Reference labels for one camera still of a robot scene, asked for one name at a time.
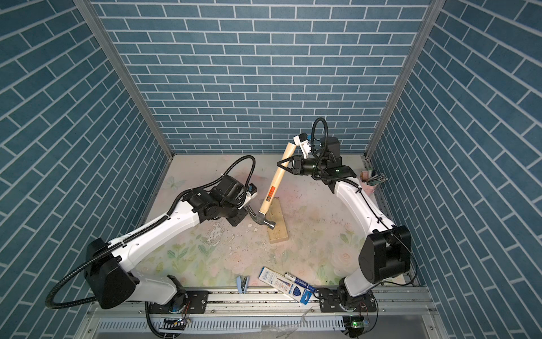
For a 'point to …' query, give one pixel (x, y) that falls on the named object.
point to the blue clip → (242, 283)
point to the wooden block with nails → (275, 213)
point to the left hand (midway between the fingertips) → (248, 213)
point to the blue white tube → (299, 282)
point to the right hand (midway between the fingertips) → (282, 166)
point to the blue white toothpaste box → (285, 285)
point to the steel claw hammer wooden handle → (262, 215)
